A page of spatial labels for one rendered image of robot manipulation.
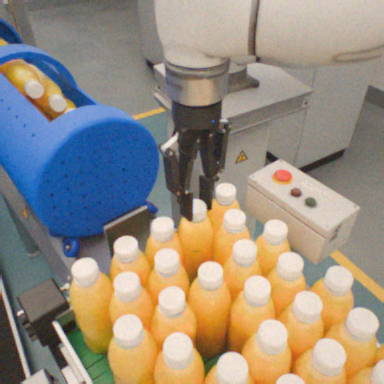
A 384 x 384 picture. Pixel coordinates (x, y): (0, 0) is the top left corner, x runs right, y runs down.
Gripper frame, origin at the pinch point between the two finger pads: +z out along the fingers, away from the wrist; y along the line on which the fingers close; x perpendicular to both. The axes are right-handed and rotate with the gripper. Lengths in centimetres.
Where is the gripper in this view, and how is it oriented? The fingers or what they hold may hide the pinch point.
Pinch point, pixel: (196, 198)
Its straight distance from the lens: 69.5
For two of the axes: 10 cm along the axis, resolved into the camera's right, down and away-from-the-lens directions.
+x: 6.3, 5.2, -5.8
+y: -7.8, 4.2, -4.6
